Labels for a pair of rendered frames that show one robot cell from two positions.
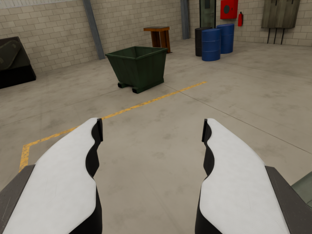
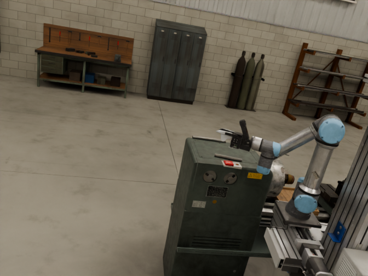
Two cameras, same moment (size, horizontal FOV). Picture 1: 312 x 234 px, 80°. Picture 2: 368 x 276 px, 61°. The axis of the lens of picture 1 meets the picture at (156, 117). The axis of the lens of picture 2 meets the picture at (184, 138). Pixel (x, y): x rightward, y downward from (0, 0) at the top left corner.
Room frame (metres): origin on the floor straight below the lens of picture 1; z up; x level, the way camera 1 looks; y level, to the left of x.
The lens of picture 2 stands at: (-0.07, 1.75, 2.14)
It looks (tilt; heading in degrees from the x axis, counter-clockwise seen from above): 20 degrees down; 282
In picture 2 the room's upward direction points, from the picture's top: 11 degrees clockwise
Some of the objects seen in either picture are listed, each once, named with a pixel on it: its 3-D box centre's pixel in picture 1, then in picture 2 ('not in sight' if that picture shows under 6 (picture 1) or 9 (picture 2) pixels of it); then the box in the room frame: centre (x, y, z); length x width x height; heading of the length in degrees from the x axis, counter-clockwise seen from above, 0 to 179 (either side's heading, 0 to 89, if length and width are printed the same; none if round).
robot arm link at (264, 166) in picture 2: not in sight; (265, 162); (-0.19, 0.01, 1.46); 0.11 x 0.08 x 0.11; 85
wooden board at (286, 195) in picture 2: not in sight; (292, 199); (-0.55, -0.79, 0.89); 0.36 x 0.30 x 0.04; 113
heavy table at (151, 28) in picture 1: (157, 39); not in sight; (8.76, -0.57, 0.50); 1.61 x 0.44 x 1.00; 24
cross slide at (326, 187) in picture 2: not in sight; (334, 197); (-0.89, -0.91, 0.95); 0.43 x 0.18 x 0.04; 113
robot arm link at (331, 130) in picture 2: not in sight; (317, 166); (-0.46, 0.06, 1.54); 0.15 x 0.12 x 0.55; 85
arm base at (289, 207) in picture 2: not in sight; (299, 205); (-0.47, -0.08, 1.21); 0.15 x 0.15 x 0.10
